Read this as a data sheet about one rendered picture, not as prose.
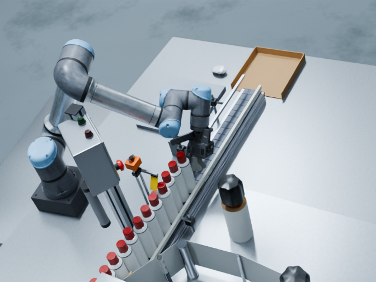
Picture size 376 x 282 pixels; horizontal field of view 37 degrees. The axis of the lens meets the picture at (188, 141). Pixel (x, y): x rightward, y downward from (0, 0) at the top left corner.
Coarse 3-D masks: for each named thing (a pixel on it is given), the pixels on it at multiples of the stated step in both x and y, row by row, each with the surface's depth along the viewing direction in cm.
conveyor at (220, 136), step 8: (248, 88) 258; (240, 96) 256; (248, 96) 254; (240, 104) 252; (232, 112) 249; (240, 112) 248; (248, 112) 247; (224, 120) 246; (232, 120) 245; (224, 128) 243; (216, 136) 241; (224, 136) 240; (232, 136) 239; (216, 144) 237; (216, 152) 234; (208, 160) 232; (200, 176) 226; (208, 176) 225; (192, 200) 218; (184, 216) 214; (168, 240) 207
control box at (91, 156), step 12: (72, 120) 173; (60, 132) 170; (72, 132) 169; (96, 132) 168; (72, 144) 165; (84, 144) 164; (96, 144) 163; (72, 156) 162; (84, 156) 163; (96, 156) 165; (108, 156) 168; (84, 168) 166; (96, 168) 168; (108, 168) 170; (84, 180) 169; (96, 180) 171; (108, 180) 173; (96, 192) 174
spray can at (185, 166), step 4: (180, 152) 209; (176, 156) 208; (180, 156) 208; (184, 156) 208; (180, 160) 208; (184, 160) 209; (188, 160) 211; (180, 164) 210; (184, 164) 210; (188, 164) 210; (184, 168) 210; (188, 168) 211; (184, 172) 212; (188, 172) 212; (192, 172) 215; (184, 176) 213; (188, 176) 214; (192, 176) 216; (188, 180) 215; (192, 180) 216; (188, 184) 217; (192, 184) 217; (188, 188) 218; (192, 188) 219
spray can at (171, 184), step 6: (162, 174) 203; (168, 174) 202; (162, 180) 206; (168, 180) 203; (174, 180) 206; (168, 186) 204; (174, 186) 206; (174, 192) 207; (174, 198) 209; (180, 198) 212; (180, 204) 213; (180, 210) 215
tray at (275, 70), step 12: (264, 48) 279; (252, 60) 280; (264, 60) 278; (276, 60) 276; (288, 60) 274; (300, 60) 266; (240, 72) 271; (252, 72) 273; (264, 72) 271; (276, 72) 269; (288, 72) 268; (240, 84) 269; (252, 84) 267; (264, 84) 265; (276, 84) 263; (288, 84) 258; (276, 96) 257
